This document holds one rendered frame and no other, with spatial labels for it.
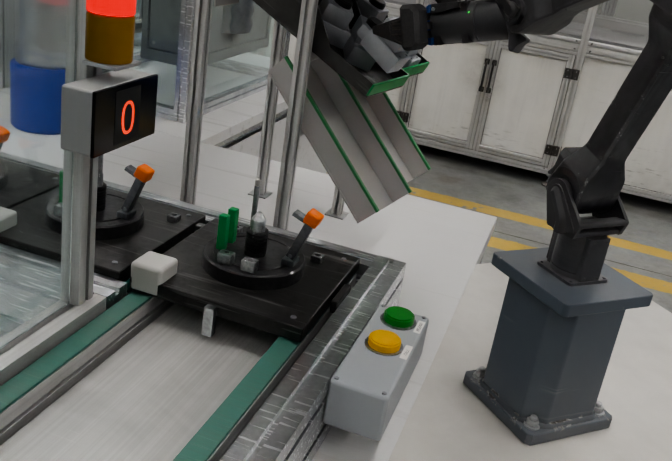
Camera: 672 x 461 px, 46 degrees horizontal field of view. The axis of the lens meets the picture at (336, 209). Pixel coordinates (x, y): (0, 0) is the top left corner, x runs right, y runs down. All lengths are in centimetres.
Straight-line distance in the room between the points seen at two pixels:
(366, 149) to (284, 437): 67
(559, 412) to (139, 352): 53
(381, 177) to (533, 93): 364
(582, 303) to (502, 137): 407
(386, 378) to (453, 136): 420
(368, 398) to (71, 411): 32
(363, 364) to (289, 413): 14
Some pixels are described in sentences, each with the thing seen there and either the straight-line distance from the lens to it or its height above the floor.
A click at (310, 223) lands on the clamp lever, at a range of 104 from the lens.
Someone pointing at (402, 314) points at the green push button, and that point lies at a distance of 104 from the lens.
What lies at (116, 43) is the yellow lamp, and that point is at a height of 128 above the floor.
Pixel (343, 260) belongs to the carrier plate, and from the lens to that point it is 116.
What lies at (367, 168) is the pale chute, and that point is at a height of 104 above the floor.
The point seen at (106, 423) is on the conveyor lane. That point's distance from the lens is 89.
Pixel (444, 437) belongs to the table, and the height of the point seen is 86.
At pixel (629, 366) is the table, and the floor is 86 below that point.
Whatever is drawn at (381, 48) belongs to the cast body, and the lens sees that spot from 120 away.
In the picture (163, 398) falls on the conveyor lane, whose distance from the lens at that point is 93.
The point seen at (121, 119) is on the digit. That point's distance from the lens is 89.
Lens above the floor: 146
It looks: 21 degrees down
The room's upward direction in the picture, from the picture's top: 9 degrees clockwise
